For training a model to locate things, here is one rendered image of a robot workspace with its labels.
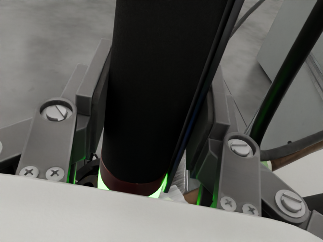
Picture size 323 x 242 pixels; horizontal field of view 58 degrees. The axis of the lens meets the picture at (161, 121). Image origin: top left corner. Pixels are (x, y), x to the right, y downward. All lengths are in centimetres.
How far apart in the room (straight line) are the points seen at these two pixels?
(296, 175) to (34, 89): 217
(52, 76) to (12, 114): 53
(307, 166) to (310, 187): 4
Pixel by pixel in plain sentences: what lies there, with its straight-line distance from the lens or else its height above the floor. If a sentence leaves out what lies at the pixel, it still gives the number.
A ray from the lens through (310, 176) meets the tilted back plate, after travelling 55.
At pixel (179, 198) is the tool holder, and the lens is 23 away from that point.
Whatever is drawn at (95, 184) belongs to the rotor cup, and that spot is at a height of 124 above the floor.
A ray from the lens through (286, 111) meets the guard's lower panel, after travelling 154.
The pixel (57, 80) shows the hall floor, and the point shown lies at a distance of 257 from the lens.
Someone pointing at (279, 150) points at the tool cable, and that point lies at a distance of 28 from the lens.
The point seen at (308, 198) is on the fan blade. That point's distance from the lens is 32.
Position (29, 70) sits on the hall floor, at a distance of 268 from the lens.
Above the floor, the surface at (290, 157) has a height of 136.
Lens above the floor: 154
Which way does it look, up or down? 42 degrees down
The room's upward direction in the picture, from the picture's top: 16 degrees clockwise
